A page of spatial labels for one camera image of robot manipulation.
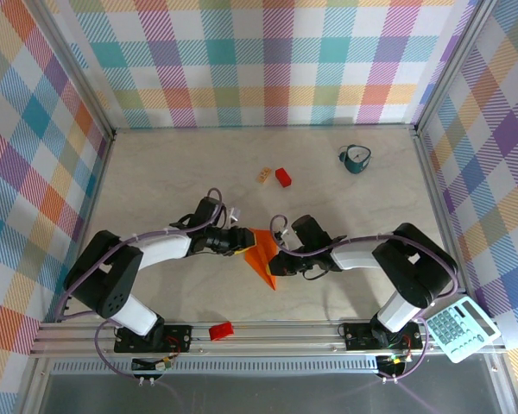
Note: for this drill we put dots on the orange paper sheet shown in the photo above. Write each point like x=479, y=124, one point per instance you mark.
x=263, y=259

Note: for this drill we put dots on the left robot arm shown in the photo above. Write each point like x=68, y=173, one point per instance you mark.
x=164, y=248

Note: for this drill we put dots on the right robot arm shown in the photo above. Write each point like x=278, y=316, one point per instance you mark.
x=354, y=259

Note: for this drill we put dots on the grey metal sheet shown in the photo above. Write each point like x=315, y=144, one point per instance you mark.
x=263, y=397

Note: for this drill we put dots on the small wooden block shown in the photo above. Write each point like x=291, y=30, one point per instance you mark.
x=263, y=175

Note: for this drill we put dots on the red rectangular block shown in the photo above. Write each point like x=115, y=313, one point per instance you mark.
x=283, y=177

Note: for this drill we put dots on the red toy brick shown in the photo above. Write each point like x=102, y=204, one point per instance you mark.
x=221, y=332

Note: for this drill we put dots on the teal alarm clock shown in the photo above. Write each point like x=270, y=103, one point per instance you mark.
x=355, y=160

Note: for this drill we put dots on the light blue calculator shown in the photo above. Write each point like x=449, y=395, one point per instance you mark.
x=462, y=330

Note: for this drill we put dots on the long aluminium frame rail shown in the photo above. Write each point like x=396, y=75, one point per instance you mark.
x=285, y=340

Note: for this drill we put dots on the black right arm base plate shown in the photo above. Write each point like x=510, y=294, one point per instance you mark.
x=358, y=336

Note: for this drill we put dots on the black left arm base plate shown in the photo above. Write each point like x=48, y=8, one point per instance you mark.
x=177, y=338

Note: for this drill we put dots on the thin aluminium frame rail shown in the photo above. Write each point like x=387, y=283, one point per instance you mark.
x=263, y=128

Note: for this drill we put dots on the aluminium side rail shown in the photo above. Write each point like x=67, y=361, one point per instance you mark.
x=90, y=215
x=444, y=215

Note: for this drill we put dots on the aluminium frame post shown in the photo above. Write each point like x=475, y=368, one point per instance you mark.
x=452, y=64
x=80, y=75

